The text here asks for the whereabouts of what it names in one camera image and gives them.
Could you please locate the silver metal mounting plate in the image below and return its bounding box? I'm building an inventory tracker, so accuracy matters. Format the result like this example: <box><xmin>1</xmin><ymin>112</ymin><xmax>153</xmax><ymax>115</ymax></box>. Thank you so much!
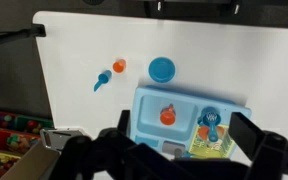
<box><xmin>39</xmin><ymin>127</ymin><xmax>85</xmax><ymax>151</ymax></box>

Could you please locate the small orange toy cup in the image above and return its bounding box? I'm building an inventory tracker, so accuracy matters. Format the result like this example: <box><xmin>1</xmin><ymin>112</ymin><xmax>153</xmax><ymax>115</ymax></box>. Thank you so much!
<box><xmin>112</xmin><ymin>58</ymin><xmax>127</xmax><ymax>74</ymax></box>

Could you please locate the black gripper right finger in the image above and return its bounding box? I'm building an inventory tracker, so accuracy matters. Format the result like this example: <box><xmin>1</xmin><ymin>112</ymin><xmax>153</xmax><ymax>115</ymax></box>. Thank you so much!
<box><xmin>229</xmin><ymin>111</ymin><xmax>288</xmax><ymax>180</ymax></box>

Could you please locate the blue toy knife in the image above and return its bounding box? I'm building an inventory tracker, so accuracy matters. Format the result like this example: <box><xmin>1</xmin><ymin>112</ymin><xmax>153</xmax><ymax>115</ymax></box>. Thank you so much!
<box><xmin>93</xmin><ymin>74</ymin><xmax>109</xmax><ymax>93</ymax></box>

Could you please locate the blue toy fork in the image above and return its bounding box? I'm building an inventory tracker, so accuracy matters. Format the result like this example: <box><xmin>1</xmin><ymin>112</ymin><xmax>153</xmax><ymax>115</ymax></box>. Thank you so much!
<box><xmin>182</xmin><ymin>150</ymin><xmax>198</xmax><ymax>159</ymax></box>

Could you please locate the small blue toy cup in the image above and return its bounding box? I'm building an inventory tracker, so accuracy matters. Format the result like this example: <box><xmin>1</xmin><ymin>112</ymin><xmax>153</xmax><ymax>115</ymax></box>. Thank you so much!
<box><xmin>97</xmin><ymin>69</ymin><xmax>113</xmax><ymax>84</ymax></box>

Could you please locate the black tripod leg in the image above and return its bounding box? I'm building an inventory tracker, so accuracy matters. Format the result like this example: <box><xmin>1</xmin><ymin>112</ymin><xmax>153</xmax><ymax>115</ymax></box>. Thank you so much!
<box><xmin>0</xmin><ymin>23</ymin><xmax>47</xmax><ymax>49</ymax></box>

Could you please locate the yellow toy dish rack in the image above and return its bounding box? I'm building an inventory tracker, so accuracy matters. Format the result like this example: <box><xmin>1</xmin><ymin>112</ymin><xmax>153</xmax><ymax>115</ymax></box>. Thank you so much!
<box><xmin>187</xmin><ymin>124</ymin><xmax>237</xmax><ymax>159</ymax></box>

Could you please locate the light blue toy sink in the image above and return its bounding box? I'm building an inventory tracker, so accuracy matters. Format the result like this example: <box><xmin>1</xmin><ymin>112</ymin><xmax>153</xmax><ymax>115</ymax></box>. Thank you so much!
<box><xmin>129</xmin><ymin>85</ymin><xmax>253</xmax><ymax>159</ymax></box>

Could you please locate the orange toy plate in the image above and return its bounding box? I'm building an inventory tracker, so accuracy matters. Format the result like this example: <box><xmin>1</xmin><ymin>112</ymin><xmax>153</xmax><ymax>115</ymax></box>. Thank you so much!
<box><xmin>197</xmin><ymin>124</ymin><xmax>226</xmax><ymax>141</ymax></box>

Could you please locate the orange toy mug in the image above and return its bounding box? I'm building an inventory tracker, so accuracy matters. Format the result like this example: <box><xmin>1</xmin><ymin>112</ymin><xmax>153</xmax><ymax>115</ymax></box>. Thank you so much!
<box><xmin>159</xmin><ymin>103</ymin><xmax>177</xmax><ymax>127</ymax></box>

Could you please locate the blue toy plate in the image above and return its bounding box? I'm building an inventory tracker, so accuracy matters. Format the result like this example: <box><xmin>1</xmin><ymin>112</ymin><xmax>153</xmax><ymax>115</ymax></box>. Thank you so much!
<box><xmin>147</xmin><ymin>56</ymin><xmax>176</xmax><ymax>84</ymax></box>

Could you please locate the gray toy faucet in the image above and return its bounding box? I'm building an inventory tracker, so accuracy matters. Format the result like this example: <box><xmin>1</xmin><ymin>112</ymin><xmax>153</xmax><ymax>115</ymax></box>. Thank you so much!
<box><xmin>162</xmin><ymin>140</ymin><xmax>187</xmax><ymax>160</ymax></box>

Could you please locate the black metal frame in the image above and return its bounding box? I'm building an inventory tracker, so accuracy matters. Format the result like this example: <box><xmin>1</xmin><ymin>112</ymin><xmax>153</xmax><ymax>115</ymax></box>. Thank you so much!
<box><xmin>143</xmin><ymin>0</ymin><xmax>242</xmax><ymax>16</ymax></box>

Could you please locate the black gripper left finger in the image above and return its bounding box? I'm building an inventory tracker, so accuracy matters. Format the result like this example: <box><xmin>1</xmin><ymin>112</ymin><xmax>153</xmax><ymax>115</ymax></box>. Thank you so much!
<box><xmin>50</xmin><ymin>109</ymin><xmax>185</xmax><ymax>180</ymax></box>

